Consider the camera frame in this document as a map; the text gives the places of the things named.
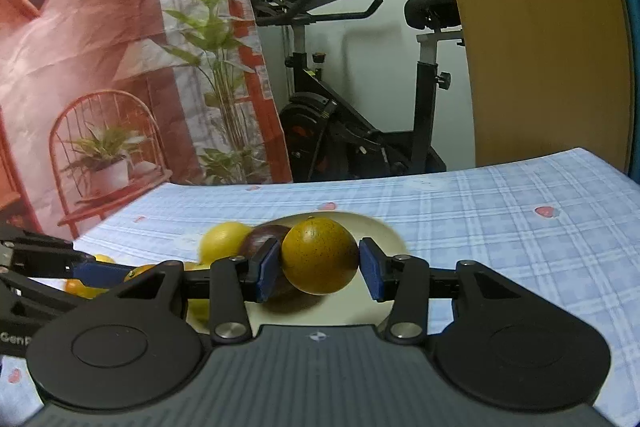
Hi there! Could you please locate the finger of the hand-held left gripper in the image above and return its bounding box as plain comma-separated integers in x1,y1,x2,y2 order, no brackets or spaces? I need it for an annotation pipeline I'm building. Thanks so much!
0,227,132,289
0,272,68,314

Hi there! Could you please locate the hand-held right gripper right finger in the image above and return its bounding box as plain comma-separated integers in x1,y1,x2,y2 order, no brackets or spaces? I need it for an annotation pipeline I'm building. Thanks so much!
359,237,535,344

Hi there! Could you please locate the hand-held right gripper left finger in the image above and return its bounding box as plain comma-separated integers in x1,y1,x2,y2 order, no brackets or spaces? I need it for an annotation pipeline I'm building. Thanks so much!
107,238,282,344

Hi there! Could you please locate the dark purple passion fruit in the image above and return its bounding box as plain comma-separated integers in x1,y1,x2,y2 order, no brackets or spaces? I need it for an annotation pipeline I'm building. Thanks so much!
235,225,306,303

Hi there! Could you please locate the beige round plate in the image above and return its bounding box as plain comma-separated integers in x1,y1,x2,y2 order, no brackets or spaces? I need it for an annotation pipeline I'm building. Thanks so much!
245,210,408,328

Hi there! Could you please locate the small yellow lemon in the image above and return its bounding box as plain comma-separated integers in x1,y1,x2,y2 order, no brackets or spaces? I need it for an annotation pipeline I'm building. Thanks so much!
198,222,256,265

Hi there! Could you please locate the yellow-orange speckled orange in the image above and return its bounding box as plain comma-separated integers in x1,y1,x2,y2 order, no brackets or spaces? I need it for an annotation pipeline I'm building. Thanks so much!
281,217,360,295

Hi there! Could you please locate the large yellow lemon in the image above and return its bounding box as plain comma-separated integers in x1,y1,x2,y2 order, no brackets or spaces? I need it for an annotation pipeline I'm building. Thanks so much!
182,261,211,325

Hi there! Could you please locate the black exercise bike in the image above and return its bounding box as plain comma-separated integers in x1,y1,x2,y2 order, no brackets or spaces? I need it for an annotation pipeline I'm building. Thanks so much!
252,0,463,182

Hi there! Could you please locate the printed backdrop cloth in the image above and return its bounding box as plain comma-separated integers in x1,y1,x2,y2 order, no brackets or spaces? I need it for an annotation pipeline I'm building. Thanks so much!
0,0,293,240

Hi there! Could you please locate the wooden door panel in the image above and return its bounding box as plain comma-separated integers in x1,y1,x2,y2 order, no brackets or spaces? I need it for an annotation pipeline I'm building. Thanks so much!
430,0,633,168

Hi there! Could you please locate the blue curtain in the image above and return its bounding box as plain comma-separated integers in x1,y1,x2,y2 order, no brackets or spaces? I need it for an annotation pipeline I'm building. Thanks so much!
595,0,640,182

